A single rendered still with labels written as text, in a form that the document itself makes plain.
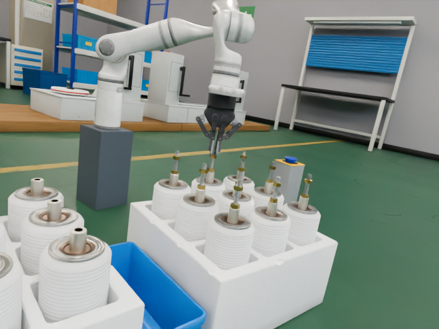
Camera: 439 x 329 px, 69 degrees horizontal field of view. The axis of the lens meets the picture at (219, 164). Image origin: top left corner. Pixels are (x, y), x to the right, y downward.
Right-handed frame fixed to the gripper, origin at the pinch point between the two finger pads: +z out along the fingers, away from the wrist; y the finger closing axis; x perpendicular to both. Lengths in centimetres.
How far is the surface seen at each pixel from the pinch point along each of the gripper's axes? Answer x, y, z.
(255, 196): 6.2, -12.3, 10.8
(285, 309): 25.1, -19.0, 31.1
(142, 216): 10.5, 16.5, 18.0
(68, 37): -494, 201, -59
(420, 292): 8, -69, 35
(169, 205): 11.1, 10.3, 14.1
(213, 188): 4.5, -1.0, 10.7
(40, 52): -503, 248, -28
